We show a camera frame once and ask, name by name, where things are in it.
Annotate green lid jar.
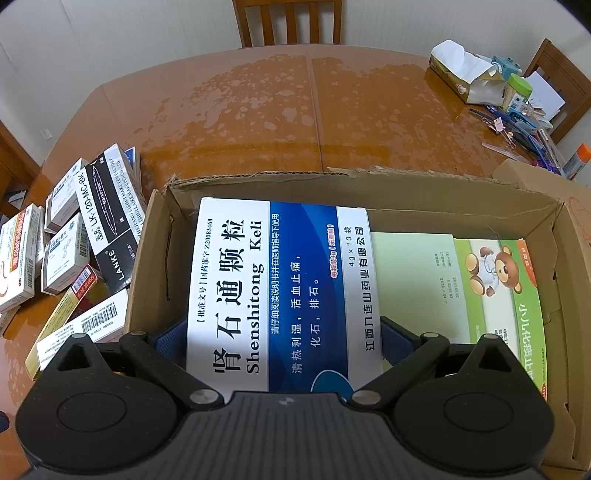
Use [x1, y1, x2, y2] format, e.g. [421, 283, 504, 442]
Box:
[502, 74, 535, 114]

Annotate open tissue pack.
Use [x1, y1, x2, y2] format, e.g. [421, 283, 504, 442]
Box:
[428, 40, 503, 105]

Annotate clear plastic ruler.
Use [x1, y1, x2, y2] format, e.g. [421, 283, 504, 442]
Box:
[481, 141, 532, 163]

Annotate white box with red label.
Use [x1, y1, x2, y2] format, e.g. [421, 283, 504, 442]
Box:
[0, 203, 47, 315]

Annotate green box with bear print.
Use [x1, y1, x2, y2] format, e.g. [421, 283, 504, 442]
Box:
[454, 237, 551, 407]

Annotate cardboard box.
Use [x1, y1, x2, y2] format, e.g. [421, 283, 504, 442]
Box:
[124, 159, 591, 480]

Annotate orange cap glue stick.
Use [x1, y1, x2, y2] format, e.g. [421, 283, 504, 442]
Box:
[562, 143, 591, 182]

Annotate light green medicine box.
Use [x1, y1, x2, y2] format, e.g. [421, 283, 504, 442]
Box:
[370, 232, 472, 346]

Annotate brown wooden chair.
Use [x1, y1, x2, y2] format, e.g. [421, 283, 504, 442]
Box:
[0, 121, 41, 217]
[232, 0, 343, 48]
[524, 38, 591, 145]

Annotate brown wooden desktop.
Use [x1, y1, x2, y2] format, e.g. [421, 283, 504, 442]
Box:
[0, 44, 591, 416]

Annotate pile of pens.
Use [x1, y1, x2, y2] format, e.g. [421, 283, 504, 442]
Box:
[468, 106, 571, 178]

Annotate long gold box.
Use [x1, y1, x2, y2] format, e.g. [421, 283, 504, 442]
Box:
[25, 264, 100, 380]

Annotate black white pen box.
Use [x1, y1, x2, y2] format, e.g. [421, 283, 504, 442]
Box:
[74, 144, 149, 296]

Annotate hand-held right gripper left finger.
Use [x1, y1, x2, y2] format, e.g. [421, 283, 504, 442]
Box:
[46, 323, 225, 411]

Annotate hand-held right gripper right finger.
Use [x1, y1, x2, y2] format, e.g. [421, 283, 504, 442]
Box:
[347, 316, 520, 411]

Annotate teal toy camera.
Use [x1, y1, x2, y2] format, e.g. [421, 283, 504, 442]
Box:
[489, 55, 523, 78]

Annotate large blue white medicine box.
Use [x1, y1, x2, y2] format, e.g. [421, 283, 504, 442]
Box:
[186, 197, 385, 398]

